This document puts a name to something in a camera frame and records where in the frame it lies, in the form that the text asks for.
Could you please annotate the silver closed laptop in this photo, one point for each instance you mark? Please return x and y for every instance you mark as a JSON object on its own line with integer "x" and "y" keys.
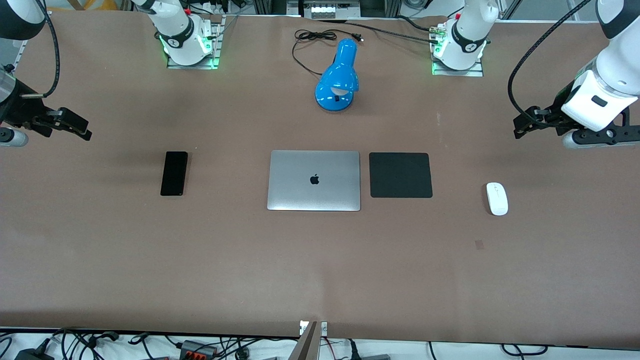
{"x": 313, "y": 180}

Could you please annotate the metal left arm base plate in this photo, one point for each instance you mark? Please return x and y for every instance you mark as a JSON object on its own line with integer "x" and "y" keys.
{"x": 475, "y": 72}

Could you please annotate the black mouse pad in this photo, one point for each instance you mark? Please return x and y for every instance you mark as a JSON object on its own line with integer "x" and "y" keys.
{"x": 400, "y": 175}

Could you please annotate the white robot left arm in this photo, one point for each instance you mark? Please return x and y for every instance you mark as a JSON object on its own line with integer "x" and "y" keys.
{"x": 467, "y": 30}

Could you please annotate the white computer mouse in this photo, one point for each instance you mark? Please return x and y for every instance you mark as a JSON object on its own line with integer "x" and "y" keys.
{"x": 497, "y": 199}

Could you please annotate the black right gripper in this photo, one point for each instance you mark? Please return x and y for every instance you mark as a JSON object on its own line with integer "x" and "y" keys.
{"x": 19, "y": 111}

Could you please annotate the black smartphone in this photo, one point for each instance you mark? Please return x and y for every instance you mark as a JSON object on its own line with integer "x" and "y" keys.
{"x": 174, "y": 173}

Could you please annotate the white perforated rail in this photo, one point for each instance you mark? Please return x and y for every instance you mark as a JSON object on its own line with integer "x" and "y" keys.
{"x": 19, "y": 52}

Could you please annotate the blue desk lamp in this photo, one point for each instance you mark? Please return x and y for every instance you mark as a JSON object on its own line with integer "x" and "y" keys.
{"x": 340, "y": 75}

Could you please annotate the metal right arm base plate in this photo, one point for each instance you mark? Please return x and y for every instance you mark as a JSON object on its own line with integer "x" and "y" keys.
{"x": 212, "y": 50}

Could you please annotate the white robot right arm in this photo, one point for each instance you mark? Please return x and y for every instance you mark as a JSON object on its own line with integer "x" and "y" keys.
{"x": 177, "y": 27}

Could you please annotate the black power adapter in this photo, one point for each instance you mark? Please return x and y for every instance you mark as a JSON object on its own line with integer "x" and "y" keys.
{"x": 35, "y": 355}

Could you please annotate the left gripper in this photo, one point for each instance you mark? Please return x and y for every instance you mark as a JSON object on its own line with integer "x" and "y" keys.
{"x": 554, "y": 114}

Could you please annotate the black orange connector box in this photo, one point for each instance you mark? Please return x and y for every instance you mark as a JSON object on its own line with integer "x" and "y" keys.
{"x": 197, "y": 349}

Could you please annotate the grey metal stand beam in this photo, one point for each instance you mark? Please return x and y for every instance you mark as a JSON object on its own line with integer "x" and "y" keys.
{"x": 307, "y": 345}

